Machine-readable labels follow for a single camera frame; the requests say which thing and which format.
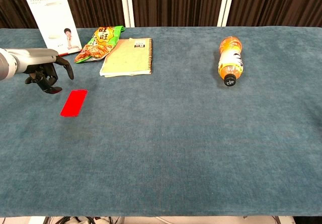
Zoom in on black cable bundle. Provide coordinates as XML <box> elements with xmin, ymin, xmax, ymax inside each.
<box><xmin>42</xmin><ymin>216</ymin><xmax>121</xmax><ymax>224</ymax></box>

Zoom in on orange drink bottle black cap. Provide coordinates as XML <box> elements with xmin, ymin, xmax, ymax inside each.
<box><xmin>217</xmin><ymin>36</ymin><xmax>244</xmax><ymax>87</ymax></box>

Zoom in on yellow spiral notebook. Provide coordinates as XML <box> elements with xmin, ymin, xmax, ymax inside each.
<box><xmin>99</xmin><ymin>38</ymin><xmax>153</xmax><ymax>78</ymax></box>

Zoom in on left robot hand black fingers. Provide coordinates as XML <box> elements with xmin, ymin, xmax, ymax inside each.
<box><xmin>17</xmin><ymin>48</ymin><xmax>74</xmax><ymax>94</ymax></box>

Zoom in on white partition post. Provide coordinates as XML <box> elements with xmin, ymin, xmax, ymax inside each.
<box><xmin>119</xmin><ymin>0</ymin><xmax>135</xmax><ymax>28</ymax></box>
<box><xmin>216</xmin><ymin>0</ymin><xmax>237</xmax><ymax>28</ymax></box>

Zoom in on dark brown curtain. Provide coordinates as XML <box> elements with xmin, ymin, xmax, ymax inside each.
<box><xmin>0</xmin><ymin>0</ymin><xmax>126</xmax><ymax>29</ymax></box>
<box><xmin>226</xmin><ymin>0</ymin><xmax>322</xmax><ymax>28</ymax></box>
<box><xmin>130</xmin><ymin>0</ymin><xmax>226</xmax><ymax>28</ymax></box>

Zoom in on red card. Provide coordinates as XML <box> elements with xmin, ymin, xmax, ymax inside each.
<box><xmin>59</xmin><ymin>89</ymin><xmax>89</xmax><ymax>118</ymax></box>

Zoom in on blue table cloth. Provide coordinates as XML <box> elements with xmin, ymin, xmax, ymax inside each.
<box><xmin>0</xmin><ymin>27</ymin><xmax>322</xmax><ymax>218</ymax></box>

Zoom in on white cable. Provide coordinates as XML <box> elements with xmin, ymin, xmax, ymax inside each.
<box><xmin>155</xmin><ymin>216</ymin><xmax>178</xmax><ymax>224</ymax></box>

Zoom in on green orange snack bag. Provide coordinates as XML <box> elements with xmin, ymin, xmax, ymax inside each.
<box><xmin>74</xmin><ymin>25</ymin><xmax>126</xmax><ymax>64</ymax></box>

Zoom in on white product box with portrait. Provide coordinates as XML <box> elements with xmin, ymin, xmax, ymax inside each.
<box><xmin>20</xmin><ymin>0</ymin><xmax>83</xmax><ymax>57</ymax></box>

